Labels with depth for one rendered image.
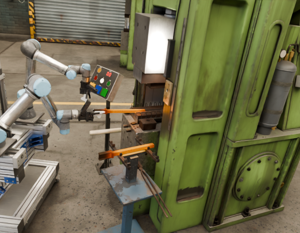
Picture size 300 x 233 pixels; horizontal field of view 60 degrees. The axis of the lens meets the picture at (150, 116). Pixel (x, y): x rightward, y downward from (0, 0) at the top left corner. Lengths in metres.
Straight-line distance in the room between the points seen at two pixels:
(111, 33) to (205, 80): 8.30
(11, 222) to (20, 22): 8.49
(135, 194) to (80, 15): 8.58
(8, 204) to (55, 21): 8.09
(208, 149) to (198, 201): 0.51
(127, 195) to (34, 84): 0.95
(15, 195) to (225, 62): 2.06
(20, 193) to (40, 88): 1.12
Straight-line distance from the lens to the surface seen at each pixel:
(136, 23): 2.16
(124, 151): 1.77
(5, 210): 2.54
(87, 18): 9.95
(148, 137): 2.12
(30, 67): 2.51
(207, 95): 1.96
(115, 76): 2.54
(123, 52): 7.25
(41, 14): 10.08
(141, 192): 1.87
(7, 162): 2.14
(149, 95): 2.44
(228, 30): 1.91
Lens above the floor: 1.91
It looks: 25 degrees down
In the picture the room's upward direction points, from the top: 6 degrees clockwise
